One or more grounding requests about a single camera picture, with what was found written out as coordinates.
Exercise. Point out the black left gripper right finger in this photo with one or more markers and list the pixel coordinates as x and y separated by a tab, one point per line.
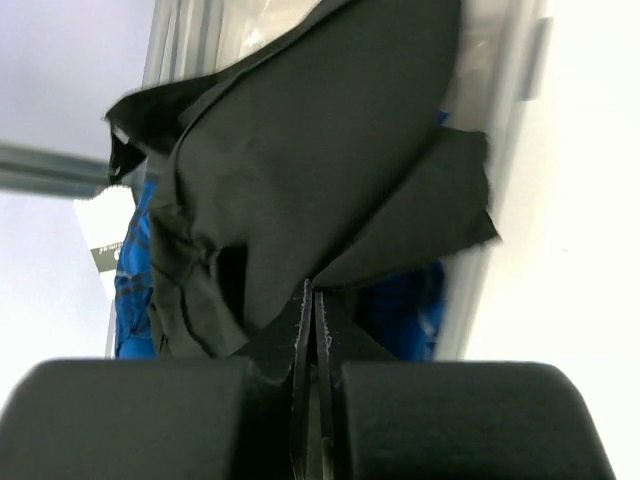
383	418

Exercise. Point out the black shirt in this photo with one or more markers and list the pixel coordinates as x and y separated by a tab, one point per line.
319	157

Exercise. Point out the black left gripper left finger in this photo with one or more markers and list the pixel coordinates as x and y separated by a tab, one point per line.
240	417

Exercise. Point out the blue plaid shirt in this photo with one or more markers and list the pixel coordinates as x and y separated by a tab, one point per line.
403	313

